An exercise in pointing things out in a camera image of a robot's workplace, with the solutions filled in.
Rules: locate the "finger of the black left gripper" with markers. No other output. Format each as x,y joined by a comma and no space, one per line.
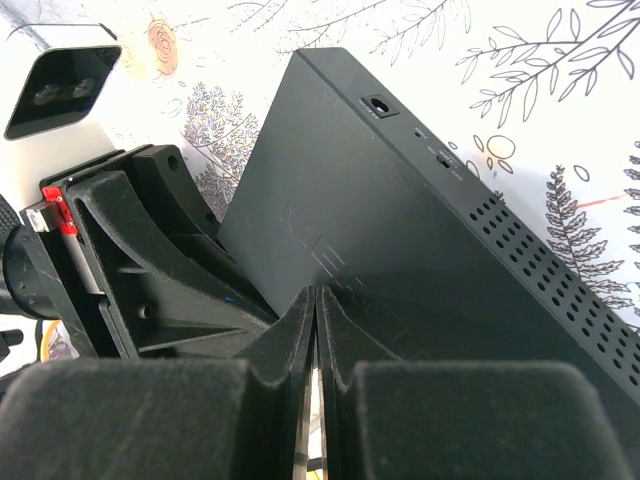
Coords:
169,194

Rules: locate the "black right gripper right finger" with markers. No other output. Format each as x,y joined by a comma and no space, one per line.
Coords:
392,419

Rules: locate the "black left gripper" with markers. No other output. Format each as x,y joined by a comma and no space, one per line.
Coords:
121,287

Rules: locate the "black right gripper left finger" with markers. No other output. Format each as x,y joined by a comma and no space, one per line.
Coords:
239,418

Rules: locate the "black network switch box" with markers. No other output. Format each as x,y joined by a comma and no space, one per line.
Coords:
346,187

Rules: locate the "floral patterned table mat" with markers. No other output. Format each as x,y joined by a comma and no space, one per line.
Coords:
540,99

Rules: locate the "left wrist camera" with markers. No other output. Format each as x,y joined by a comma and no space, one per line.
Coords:
52,75

